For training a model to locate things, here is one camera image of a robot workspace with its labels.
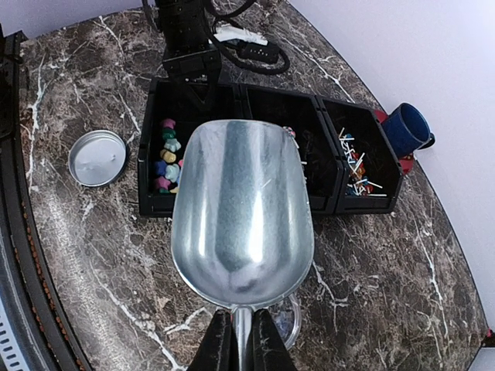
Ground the round metal lid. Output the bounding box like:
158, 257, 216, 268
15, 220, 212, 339
68, 130, 127, 188

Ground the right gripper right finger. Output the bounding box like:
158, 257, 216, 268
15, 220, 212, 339
251, 309, 297, 371

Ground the white slotted cable duct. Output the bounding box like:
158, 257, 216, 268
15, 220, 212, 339
0, 306, 29, 371

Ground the metal scoop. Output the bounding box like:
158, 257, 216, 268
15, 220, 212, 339
171, 119, 314, 370

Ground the black three-compartment candy bin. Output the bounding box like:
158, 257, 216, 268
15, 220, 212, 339
138, 78, 403, 218

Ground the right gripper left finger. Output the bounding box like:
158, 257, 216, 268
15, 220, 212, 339
187, 309, 232, 371

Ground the black front rail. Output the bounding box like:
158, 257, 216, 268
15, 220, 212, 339
1, 32, 91, 370

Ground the dark blue mug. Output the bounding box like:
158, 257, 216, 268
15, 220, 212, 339
382, 103, 435, 158

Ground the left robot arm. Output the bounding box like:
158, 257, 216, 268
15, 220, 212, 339
142, 0, 222, 111

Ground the red saucer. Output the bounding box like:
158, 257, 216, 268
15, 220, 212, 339
374, 110, 415, 175

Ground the clear plastic cup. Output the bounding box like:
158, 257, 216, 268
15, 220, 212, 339
268, 293, 302, 350

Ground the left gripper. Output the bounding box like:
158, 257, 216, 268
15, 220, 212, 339
162, 46, 220, 111

